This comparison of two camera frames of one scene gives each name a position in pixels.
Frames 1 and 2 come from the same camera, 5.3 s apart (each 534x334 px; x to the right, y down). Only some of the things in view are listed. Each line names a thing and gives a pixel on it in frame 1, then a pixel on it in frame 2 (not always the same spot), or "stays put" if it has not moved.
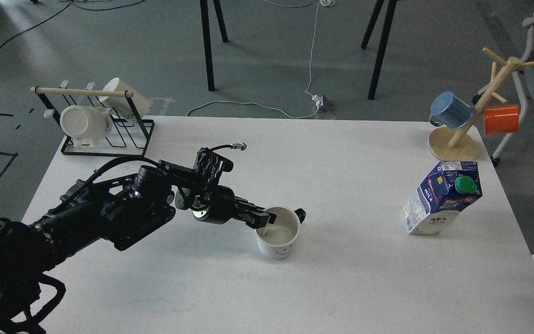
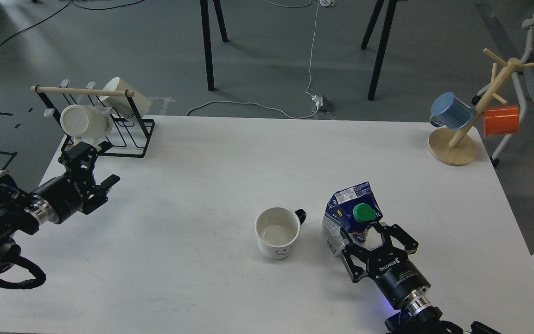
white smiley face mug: x=277 y=240 stays put
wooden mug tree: x=458 y=145 stays put
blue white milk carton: x=435 y=206 to x=352 y=209
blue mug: x=449 y=111 stays put
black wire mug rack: x=98 y=121 stays put
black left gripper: x=218 y=204 to x=76 y=190
